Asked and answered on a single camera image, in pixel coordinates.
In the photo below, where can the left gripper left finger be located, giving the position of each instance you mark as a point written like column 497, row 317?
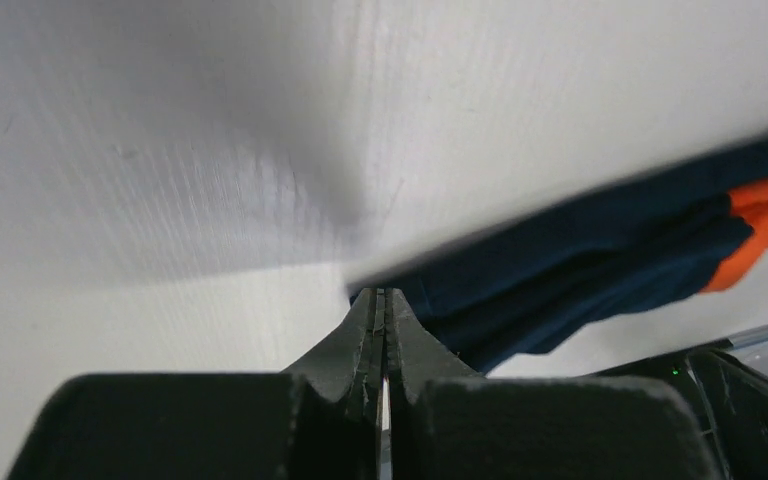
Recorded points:
column 338, row 413

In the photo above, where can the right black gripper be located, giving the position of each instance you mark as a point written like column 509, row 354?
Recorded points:
column 728, row 398

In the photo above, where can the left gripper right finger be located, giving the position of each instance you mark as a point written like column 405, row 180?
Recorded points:
column 414, row 359

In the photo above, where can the navy orange underwear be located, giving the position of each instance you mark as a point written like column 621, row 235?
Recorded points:
column 699, row 227

